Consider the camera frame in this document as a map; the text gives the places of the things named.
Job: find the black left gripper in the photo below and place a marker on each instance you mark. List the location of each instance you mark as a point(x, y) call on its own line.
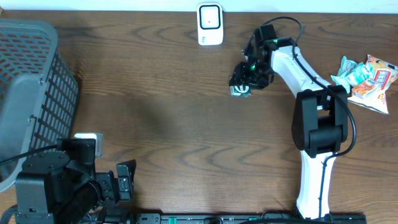
point(106, 185)

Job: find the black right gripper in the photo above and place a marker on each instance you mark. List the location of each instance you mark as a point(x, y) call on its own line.
point(238, 75)

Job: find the dark green round-logo packet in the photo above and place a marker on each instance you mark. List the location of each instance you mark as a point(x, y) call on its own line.
point(240, 91)

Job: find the teal wet wipes pack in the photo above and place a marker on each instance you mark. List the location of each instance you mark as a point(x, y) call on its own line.
point(341, 78)

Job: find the small teal tissue pack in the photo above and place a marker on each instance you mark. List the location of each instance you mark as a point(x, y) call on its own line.
point(361, 72)

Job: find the orange tissue pack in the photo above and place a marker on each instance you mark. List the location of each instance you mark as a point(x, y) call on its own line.
point(366, 88)

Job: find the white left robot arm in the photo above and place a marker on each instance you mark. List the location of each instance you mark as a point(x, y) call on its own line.
point(59, 184)

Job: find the white barcode scanner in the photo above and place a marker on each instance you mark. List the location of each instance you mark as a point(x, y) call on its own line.
point(210, 24)

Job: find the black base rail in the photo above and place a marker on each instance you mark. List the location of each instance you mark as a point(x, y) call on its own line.
point(156, 218)

